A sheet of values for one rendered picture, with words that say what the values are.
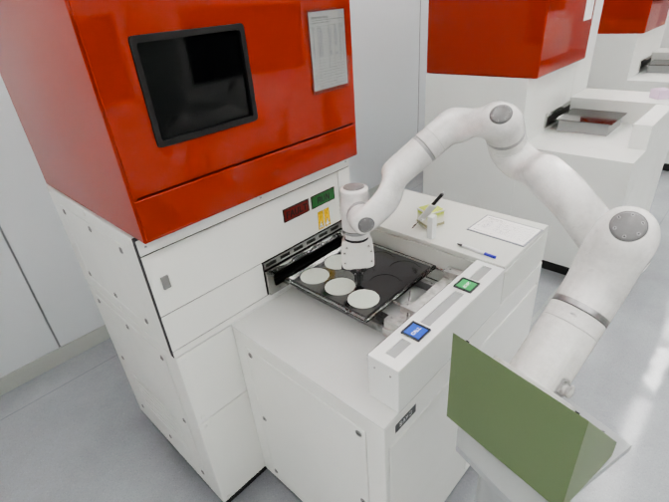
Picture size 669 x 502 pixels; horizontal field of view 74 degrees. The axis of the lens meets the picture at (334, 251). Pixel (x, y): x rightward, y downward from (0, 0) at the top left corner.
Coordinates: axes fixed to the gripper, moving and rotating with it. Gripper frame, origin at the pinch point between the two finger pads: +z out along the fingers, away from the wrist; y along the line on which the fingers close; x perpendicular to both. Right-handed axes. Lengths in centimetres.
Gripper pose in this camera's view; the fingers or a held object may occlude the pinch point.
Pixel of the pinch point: (358, 278)
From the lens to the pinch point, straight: 143.9
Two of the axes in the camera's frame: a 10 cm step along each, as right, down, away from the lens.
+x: -0.5, -4.9, 8.7
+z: 0.7, 8.6, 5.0
